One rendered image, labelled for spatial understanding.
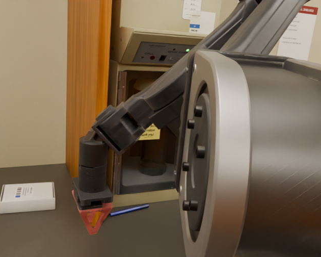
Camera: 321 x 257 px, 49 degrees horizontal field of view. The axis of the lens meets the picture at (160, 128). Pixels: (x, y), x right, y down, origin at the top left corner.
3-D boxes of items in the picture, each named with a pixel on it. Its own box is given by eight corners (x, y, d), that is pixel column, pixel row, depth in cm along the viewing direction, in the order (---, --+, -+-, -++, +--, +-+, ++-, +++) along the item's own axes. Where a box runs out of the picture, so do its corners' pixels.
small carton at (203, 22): (188, 32, 102) (191, 10, 100) (202, 33, 105) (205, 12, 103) (198, 33, 98) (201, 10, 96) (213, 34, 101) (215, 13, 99)
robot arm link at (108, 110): (109, 106, 66) (139, 139, 68) (116, 94, 77) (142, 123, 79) (64, 145, 68) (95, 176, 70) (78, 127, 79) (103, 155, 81)
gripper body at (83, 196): (101, 182, 79) (102, 151, 77) (113, 204, 70) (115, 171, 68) (72, 185, 76) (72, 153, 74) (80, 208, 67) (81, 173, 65)
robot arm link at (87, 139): (76, 137, 67) (106, 140, 67) (83, 127, 73) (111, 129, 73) (75, 171, 69) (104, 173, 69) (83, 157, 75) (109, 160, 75)
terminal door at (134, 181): (112, 194, 112) (119, 69, 101) (196, 185, 124) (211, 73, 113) (113, 195, 111) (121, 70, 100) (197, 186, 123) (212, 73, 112)
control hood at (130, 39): (116, 62, 100) (118, 26, 97) (213, 66, 113) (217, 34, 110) (129, 68, 90) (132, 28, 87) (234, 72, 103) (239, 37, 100)
